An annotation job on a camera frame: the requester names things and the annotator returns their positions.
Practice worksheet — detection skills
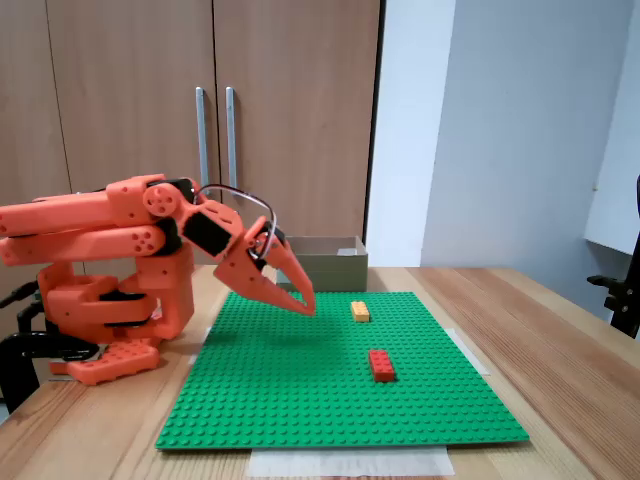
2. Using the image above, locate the black stand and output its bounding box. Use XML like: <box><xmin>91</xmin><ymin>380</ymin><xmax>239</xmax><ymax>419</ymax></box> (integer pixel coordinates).
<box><xmin>586</xmin><ymin>173</ymin><xmax>640</xmax><ymax>341</ymax></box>

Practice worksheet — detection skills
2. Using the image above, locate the metal cabinet handle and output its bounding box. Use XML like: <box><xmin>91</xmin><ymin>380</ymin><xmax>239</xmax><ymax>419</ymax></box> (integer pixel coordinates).
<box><xmin>194</xmin><ymin>86</ymin><xmax>212</xmax><ymax>187</ymax></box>
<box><xmin>224</xmin><ymin>86</ymin><xmax>240</xmax><ymax>190</ymax></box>

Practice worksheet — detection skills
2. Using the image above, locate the red lego block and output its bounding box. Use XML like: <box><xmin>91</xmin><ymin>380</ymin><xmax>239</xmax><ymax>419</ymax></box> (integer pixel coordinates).
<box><xmin>368</xmin><ymin>349</ymin><xmax>398</xmax><ymax>384</ymax></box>

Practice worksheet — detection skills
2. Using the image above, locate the gripper servo cable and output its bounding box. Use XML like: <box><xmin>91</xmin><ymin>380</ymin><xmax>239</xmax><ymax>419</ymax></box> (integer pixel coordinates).
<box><xmin>192</xmin><ymin>183</ymin><xmax>277</xmax><ymax>261</ymax></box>

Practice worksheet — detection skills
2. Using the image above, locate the black cable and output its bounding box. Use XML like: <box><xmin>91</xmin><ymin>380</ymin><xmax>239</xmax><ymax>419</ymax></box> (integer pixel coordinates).
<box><xmin>0</xmin><ymin>281</ymin><xmax>41</xmax><ymax>309</ymax></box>
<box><xmin>16</xmin><ymin>301</ymin><xmax>49</xmax><ymax>335</ymax></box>

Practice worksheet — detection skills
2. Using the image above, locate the green lego baseplate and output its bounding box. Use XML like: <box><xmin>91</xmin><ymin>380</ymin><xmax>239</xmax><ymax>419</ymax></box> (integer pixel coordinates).
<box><xmin>154</xmin><ymin>291</ymin><xmax>531</xmax><ymax>451</ymax></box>

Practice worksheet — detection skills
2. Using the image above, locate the black table clamp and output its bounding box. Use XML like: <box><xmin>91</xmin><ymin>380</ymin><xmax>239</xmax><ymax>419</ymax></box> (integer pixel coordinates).
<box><xmin>0</xmin><ymin>330</ymin><xmax>101</xmax><ymax>415</ymax></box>

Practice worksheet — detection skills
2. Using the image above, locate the brown cardboard box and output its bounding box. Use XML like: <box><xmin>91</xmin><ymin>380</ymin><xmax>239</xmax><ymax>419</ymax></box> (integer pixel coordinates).
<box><xmin>284</xmin><ymin>235</ymin><xmax>370</xmax><ymax>293</ymax></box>

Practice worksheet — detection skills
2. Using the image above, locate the wooden cabinet door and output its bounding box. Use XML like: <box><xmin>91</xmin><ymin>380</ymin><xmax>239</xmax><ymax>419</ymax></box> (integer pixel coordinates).
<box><xmin>0</xmin><ymin>0</ymin><xmax>85</xmax><ymax>334</ymax></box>
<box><xmin>213</xmin><ymin>0</ymin><xmax>386</xmax><ymax>266</ymax></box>
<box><xmin>46</xmin><ymin>0</ymin><xmax>225</xmax><ymax>266</ymax></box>

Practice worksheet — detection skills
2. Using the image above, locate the masking tape strip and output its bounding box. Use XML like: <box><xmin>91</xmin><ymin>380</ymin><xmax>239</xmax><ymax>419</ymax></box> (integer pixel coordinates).
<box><xmin>451</xmin><ymin>327</ymin><xmax>490</xmax><ymax>377</ymax></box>
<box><xmin>187</xmin><ymin>327</ymin><xmax>214</xmax><ymax>366</ymax></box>
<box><xmin>248</xmin><ymin>446</ymin><xmax>455</xmax><ymax>479</ymax></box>

